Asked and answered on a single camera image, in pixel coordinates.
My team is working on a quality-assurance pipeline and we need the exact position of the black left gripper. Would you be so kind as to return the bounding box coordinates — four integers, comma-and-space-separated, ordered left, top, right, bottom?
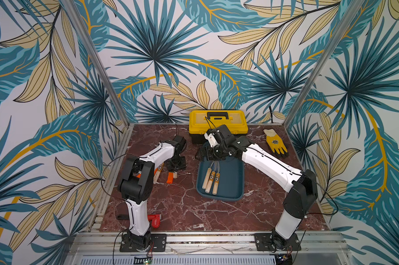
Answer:
166, 156, 186, 172

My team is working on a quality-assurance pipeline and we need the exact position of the wooden handle sickle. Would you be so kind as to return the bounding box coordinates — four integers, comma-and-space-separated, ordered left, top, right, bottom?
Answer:
205, 161, 217, 193
153, 163, 164, 184
202, 161, 214, 189
212, 161, 220, 195

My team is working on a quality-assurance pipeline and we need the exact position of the teal plastic tray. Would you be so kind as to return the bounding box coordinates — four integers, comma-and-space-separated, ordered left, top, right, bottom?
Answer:
196, 157, 245, 202

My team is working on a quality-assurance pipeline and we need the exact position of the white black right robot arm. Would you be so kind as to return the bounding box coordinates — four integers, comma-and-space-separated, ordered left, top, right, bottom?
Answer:
196, 125, 318, 241

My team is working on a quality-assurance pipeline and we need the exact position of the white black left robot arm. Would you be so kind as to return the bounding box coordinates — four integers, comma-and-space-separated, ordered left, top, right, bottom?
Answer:
118, 135, 186, 240

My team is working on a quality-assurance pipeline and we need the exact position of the yellow black toolbox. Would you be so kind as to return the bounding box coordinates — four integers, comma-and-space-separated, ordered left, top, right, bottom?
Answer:
189, 110, 248, 144

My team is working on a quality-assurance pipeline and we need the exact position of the yellow white work glove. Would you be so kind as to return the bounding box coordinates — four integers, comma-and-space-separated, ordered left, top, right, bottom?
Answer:
264, 129, 289, 157

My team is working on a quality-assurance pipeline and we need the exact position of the red black clamp tool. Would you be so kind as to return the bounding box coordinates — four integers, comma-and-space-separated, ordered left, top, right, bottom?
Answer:
148, 214, 162, 229

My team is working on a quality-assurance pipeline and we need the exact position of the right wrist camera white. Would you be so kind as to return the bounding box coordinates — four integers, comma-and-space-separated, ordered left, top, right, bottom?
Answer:
204, 132, 219, 148

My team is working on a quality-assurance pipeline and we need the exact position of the orange handle sickle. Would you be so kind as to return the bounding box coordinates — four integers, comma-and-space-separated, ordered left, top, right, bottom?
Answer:
166, 172, 174, 184

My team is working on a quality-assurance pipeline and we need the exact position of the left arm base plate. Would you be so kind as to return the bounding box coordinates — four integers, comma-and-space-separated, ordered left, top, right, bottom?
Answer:
120, 233, 167, 252

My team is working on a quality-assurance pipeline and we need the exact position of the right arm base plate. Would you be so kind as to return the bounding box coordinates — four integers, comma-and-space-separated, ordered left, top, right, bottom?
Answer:
254, 233, 301, 252

